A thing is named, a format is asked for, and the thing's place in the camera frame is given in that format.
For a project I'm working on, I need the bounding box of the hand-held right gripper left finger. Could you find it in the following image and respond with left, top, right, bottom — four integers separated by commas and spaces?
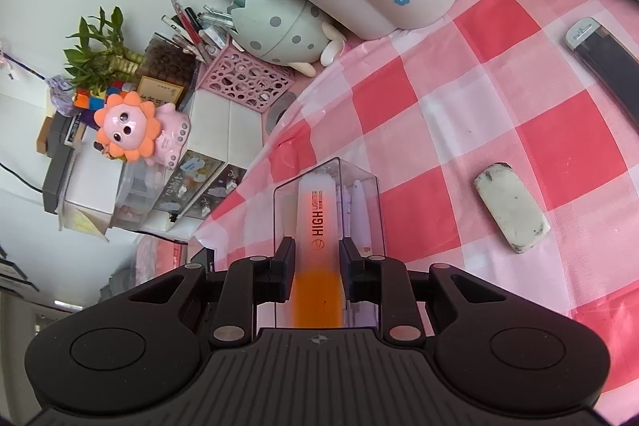
127, 236, 296, 350

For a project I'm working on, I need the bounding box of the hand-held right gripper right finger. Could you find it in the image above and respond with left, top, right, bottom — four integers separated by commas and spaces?
338, 239, 503, 349

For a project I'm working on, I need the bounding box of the clear plastic tray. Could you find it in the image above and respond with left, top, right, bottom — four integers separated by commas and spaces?
272, 155, 386, 342

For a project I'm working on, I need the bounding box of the orange highlighter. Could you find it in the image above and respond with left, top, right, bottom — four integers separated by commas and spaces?
292, 174, 346, 329

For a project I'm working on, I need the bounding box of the round grey disc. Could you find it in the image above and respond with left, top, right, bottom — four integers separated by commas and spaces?
266, 91, 296, 135

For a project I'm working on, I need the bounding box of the white desktop drawer organizer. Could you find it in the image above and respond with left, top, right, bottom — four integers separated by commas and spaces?
112, 89, 280, 237

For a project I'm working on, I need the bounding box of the clear plastic drawer box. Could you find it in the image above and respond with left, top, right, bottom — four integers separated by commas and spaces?
112, 161, 161, 227

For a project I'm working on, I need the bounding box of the white eraser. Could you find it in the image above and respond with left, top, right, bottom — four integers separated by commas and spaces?
473, 161, 552, 254

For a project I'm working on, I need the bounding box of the pink perforated pen holder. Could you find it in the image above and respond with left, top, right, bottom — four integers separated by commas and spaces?
198, 48, 295, 113

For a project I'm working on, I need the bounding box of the yellow paper note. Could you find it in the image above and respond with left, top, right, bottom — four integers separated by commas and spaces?
62, 206, 109, 242

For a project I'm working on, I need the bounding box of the white storage box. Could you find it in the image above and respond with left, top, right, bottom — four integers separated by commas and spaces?
60, 141, 131, 232

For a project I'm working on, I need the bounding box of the pink lion toy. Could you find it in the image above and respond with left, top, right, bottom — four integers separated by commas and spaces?
94, 91, 192, 167

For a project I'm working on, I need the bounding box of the small wooden plaque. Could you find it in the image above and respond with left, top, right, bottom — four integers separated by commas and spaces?
136, 75, 185, 110

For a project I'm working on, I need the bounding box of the egg-shaped pen holder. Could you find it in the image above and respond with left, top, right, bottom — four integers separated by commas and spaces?
228, 0, 347, 77

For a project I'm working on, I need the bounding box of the pink checkered tablecloth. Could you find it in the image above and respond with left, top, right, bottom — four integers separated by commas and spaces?
135, 0, 639, 426

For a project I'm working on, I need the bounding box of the clear acrylic container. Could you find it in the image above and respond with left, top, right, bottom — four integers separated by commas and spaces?
142, 32, 199, 95

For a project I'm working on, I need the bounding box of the grey box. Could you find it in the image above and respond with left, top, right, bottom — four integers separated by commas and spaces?
37, 111, 101, 214

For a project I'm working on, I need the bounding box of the bunch of pens in pink holder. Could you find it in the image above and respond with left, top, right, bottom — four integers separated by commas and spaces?
162, 0, 235, 65

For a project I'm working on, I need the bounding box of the colourful puzzle cube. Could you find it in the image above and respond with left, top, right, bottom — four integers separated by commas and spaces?
74, 79, 138, 130

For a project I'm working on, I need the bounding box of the purple fabric pouch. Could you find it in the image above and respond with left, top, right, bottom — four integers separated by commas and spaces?
46, 75, 77, 115

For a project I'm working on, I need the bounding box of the green bamboo plant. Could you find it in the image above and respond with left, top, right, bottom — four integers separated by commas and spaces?
62, 6, 145, 90

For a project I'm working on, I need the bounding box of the black and silver stapler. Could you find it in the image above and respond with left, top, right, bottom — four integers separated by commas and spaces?
564, 17, 639, 110

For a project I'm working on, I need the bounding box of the black cable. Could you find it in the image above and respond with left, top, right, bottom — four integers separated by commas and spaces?
0, 160, 47, 196

